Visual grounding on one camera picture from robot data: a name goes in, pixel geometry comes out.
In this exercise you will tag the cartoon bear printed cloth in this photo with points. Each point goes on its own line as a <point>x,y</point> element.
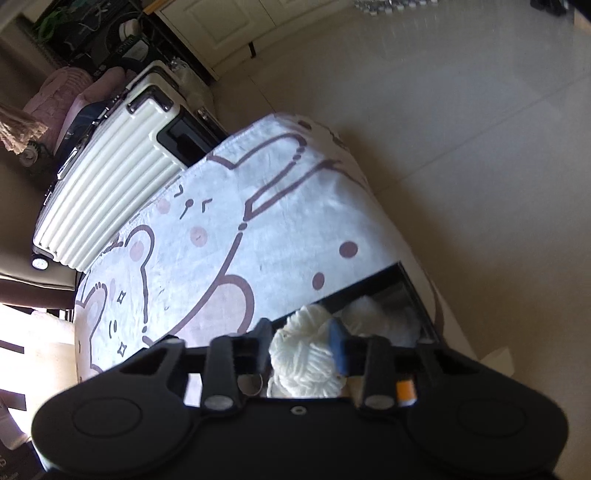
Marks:
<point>277,221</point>

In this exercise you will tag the white ribbed suitcase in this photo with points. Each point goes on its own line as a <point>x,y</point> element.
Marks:
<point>115,184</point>

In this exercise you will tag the pink clothes pile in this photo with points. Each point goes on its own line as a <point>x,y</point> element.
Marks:
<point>55,92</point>

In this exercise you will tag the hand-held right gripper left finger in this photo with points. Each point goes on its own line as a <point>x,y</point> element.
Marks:
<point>262,346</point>

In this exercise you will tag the dark blue bag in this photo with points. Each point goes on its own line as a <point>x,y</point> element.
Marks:
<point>87,120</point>

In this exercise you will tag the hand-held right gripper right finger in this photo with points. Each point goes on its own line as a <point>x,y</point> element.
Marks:
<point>338,348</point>

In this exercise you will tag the cream kitchen cabinets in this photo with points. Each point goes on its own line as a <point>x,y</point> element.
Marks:
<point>231,27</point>

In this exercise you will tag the black box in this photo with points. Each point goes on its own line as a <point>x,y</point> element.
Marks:
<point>364,286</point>

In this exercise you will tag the white yarn ball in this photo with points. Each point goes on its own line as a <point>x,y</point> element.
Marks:
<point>300,355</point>

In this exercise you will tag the dark cluttered shelf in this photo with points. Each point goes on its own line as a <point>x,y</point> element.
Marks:
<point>83,37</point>

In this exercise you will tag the pink folded blanket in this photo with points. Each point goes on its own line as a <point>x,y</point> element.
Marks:
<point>111,83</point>

